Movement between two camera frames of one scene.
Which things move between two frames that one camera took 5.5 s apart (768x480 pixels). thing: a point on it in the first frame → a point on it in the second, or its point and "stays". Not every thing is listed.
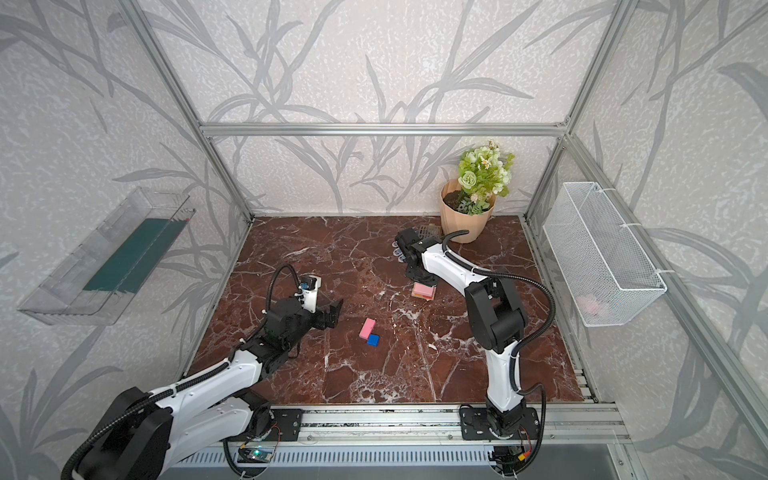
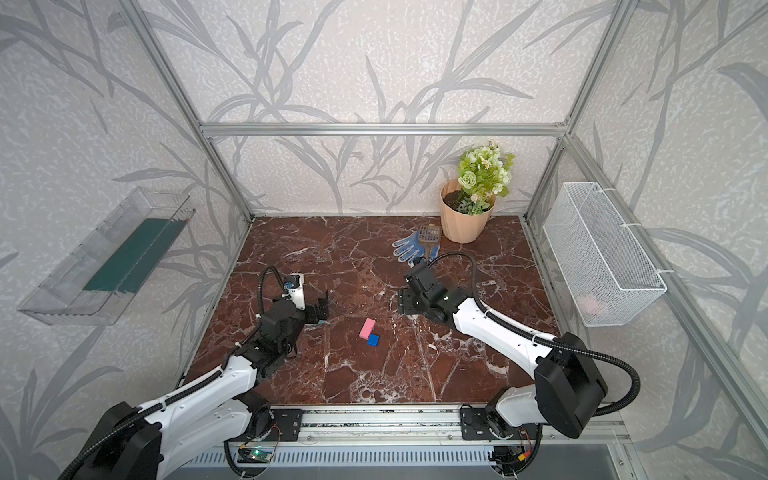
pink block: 367,328 stays
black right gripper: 409,247 → 409,298
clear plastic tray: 97,283 stays
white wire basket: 604,270 stays
